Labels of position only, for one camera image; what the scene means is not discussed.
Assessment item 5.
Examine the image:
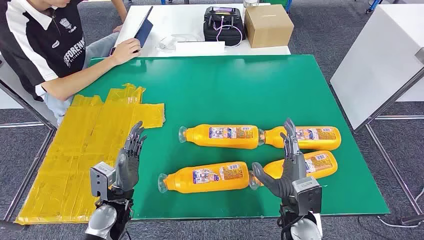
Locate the white desk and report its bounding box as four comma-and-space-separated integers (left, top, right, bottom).
114, 3, 292, 58

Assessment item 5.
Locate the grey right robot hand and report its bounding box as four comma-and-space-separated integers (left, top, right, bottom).
251, 118, 308, 200

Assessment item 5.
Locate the yellow taped plastic sheet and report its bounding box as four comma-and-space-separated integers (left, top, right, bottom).
14, 82, 166, 226

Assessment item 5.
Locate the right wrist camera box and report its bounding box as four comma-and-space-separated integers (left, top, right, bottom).
292, 176, 323, 216

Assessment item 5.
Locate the clear plastic bag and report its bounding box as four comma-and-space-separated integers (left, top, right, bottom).
155, 33, 204, 52

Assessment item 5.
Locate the white purple cable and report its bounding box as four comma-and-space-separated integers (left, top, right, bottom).
211, 14, 244, 48

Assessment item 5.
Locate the flat white box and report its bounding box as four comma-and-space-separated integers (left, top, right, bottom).
174, 40, 226, 57

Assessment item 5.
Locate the orange detergent bottle clear cap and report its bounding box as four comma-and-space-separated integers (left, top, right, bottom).
178, 124, 261, 150
258, 125, 342, 152
157, 161, 251, 195
248, 150, 339, 191

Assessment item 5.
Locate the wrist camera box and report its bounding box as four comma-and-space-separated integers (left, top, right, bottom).
89, 161, 117, 201
292, 176, 323, 216

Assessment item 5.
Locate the tablet in dark blue case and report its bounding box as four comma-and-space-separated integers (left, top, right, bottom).
134, 5, 154, 49

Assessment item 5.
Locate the person's right hand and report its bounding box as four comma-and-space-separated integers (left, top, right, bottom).
110, 38, 143, 66

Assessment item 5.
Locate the white power adapter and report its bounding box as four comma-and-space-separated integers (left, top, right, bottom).
158, 35, 177, 51

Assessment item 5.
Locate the brown cardboard box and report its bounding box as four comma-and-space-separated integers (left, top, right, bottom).
244, 3, 295, 49

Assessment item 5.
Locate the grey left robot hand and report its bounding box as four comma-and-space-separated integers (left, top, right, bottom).
113, 120, 148, 194

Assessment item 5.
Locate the black remote controller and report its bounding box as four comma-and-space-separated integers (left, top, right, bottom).
202, 5, 246, 47

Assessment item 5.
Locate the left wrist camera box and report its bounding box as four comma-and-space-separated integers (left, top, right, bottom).
89, 161, 117, 201

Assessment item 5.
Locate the white table with metal frame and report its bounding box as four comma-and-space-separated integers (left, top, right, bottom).
330, 3, 424, 227
0, 52, 59, 231

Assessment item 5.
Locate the white floor cable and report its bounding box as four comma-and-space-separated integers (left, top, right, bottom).
377, 187, 424, 229

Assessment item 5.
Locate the person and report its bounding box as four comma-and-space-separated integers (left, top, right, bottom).
0, 0, 143, 128

